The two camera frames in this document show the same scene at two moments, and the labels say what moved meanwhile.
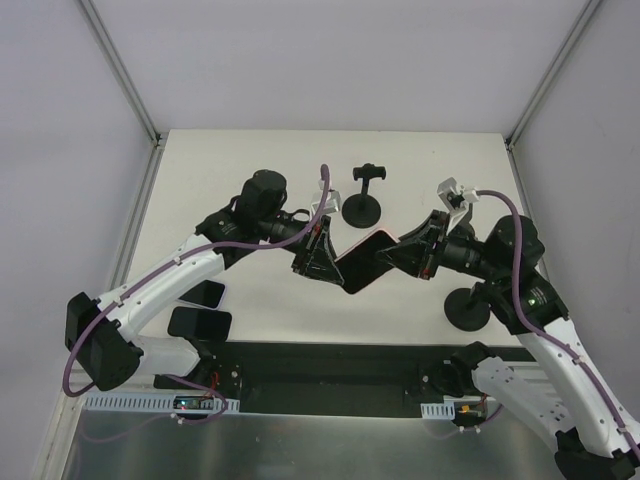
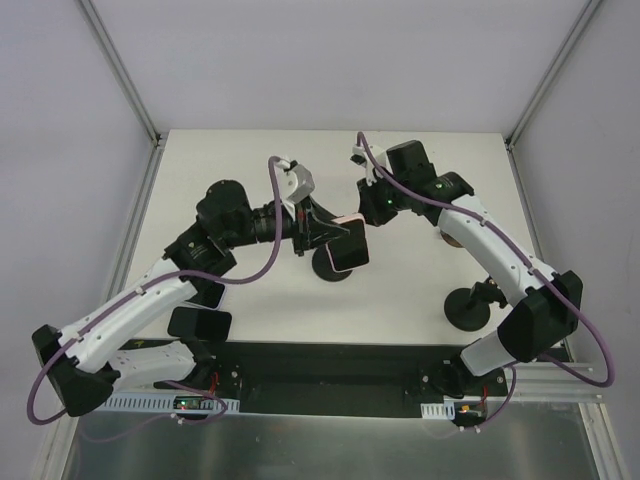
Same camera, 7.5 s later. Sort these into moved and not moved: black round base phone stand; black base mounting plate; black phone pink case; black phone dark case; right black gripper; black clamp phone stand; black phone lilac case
Moved: black phone pink case; right black gripper; black clamp phone stand
Not moved: black phone lilac case; black base mounting plate; black round base phone stand; black phone dark case
